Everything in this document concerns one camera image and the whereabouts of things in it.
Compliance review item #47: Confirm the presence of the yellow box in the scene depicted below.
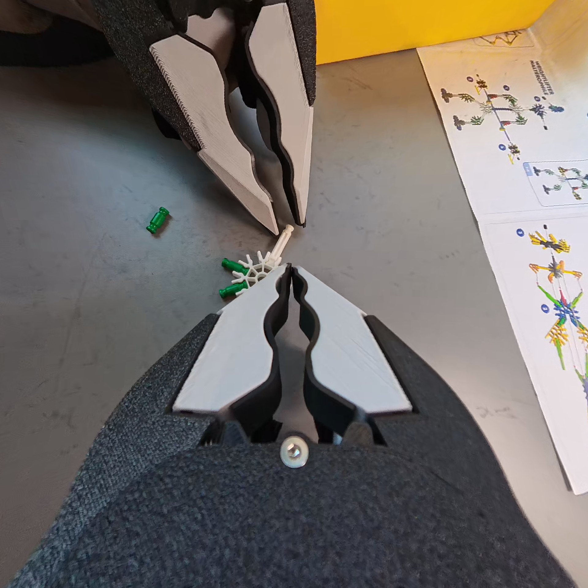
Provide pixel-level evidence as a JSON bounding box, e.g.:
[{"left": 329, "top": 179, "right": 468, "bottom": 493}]
[{"left": 315, "top": 0, "right": 559, "bottom": 65}]

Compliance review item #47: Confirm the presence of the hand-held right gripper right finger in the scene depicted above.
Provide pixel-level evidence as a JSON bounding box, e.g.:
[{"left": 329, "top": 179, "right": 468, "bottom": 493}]
[{"left": 292, "top": 265, "right": 414, "bottom": 419}]

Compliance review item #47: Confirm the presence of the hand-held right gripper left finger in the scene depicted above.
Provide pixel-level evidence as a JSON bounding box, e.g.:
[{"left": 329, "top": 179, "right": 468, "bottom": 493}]
[{"left": 171, "top": 263, "right": 294, "bottom": 421}]

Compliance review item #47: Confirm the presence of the printed instruction sheet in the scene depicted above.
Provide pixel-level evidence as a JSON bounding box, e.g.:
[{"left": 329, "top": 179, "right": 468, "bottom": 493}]
[{"left": 416, "top": 25, "right": 588, "bottom": 496}]

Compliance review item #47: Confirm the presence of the person's beige knit top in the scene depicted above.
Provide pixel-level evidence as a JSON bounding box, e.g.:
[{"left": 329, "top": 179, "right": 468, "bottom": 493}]
[{"left": 0, "top": 0, "right": 103, "bottom": 34}]

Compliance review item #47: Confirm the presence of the white snowflake connector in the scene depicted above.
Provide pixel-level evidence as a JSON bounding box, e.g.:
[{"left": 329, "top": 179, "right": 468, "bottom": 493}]
[{"left": 231, "top": 250, "right": 282, "bottom": 290}]

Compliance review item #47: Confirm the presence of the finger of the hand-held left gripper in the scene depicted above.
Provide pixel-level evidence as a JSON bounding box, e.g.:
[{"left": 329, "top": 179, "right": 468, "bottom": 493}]
[
  {"left": 149, "top": 32, "right": 281, "bottom": 236},
  {"left": 246, "top": 1, "right": 316, "bottom": 228}
]

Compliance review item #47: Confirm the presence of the white plastic rod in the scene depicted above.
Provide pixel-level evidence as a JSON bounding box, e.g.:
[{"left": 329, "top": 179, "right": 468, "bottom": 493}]
[{"left": 270, "top": 224, "right": 295, "bottom": 266}]

